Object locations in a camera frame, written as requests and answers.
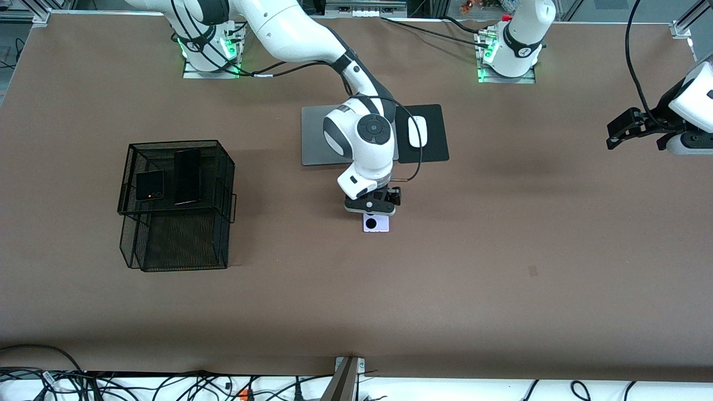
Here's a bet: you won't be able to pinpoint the curved black table cable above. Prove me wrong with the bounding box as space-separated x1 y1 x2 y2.
440 16 482 35

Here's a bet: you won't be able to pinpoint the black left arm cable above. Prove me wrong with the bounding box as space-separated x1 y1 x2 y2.
625 0 652 120

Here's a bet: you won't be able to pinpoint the white computer mouse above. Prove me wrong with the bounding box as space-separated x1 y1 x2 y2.
408 115 428 149

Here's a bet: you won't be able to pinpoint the aluminium frame profile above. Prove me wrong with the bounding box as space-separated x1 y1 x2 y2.
670 0 713 40
0 6 76 26

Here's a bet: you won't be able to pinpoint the tall black smartphone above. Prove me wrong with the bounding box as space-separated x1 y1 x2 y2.
174 148 203 206

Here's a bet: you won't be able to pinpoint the long black table cable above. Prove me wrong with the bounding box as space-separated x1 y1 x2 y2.
380 16 484 46

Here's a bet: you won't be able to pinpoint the small black flip phone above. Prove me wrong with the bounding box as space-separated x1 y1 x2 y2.
135 169 165 202

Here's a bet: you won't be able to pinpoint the black looped floor cable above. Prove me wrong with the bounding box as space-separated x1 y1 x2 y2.
0 344 85 375

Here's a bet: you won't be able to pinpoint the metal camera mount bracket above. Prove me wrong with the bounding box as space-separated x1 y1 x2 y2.
320 356 367 401

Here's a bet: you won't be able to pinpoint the white power strip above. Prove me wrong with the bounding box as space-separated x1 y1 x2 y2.
325 0 407 18

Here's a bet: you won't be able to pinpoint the silver laptop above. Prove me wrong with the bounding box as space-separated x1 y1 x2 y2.
301 102 400 167

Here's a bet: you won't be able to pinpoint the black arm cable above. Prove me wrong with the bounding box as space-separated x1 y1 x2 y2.
625 0 652 120
170 0 424 184

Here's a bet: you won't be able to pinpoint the black wire mesh tray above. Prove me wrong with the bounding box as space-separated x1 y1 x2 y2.
117 139 237 273

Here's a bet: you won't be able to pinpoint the black mouse pad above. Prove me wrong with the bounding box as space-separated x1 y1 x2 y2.
393 104 450 164

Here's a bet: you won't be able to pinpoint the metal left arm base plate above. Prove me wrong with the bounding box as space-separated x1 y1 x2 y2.
477 62 536 85

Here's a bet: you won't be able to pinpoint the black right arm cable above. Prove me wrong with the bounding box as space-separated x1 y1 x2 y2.
170 0 424 184

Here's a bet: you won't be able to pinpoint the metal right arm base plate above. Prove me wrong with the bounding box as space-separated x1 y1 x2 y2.
183 56 242 80

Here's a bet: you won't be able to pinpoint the tangled black floor cables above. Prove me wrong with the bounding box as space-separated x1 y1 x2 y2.
0 368 335 401

